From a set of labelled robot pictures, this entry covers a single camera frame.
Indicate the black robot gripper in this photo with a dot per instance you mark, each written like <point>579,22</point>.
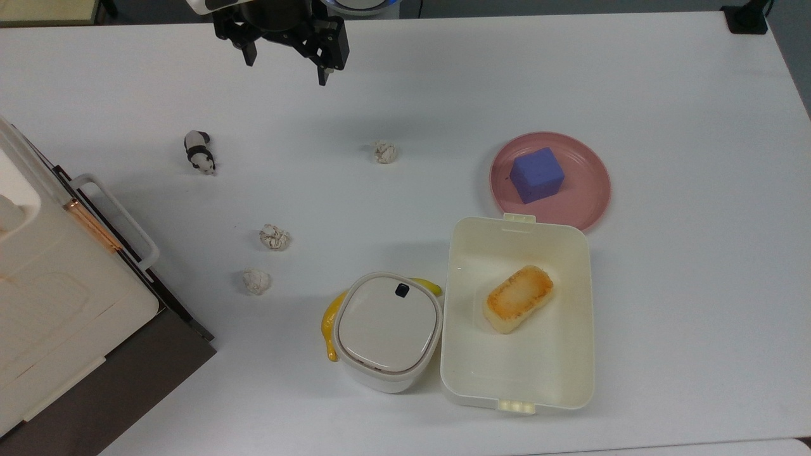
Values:
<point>285,28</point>

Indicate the yellowish side table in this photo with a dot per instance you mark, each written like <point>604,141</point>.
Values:
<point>47,9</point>

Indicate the small panda toy figure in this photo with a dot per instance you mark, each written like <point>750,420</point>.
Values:
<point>199,152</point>

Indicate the toasted bread piece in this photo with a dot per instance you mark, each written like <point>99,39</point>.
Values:
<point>518,299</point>

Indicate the dark drawer front panel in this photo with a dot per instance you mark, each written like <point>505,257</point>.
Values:
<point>171,297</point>

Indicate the cream plastic lunch box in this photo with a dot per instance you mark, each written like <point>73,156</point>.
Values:
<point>519,354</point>

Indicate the pink round plate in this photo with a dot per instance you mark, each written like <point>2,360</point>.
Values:
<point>583,196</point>

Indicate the dark brown base board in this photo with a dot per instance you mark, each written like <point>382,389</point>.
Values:
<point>127,392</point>

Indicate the white desktop bin with lid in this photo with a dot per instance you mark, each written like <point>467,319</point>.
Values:
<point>388,329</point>

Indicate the purple foam cube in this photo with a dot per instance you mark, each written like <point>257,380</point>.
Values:
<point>537,175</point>

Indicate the yellow banana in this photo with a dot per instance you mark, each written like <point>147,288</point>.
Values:
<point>329,323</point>

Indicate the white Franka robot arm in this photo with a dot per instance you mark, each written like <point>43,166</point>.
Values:
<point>212,5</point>

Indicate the white microwave oven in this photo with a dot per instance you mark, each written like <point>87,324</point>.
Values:
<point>57,304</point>

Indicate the crumpled white paper ball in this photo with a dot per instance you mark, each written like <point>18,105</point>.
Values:
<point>256,281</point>
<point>385,152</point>
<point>274,237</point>

